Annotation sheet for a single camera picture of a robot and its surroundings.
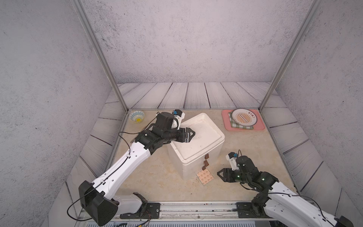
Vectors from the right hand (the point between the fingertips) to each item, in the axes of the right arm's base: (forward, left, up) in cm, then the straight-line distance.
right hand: (222, 174), depth 79 cm
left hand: (+12, +17, +21) cm, 30 cm away
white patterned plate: (+48, -26, -7) cm, 55 cm away
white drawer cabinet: (+8, +9, +16) cm, 20 cm away
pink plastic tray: (+41, -11, -9) cm, 44 cm away
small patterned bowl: (+47, +60, -4) cm, 77 cm away
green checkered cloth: (+40, -16, -6) cm, 43 cm away
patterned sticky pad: (+1, +9, -6) cm, 11 cm away
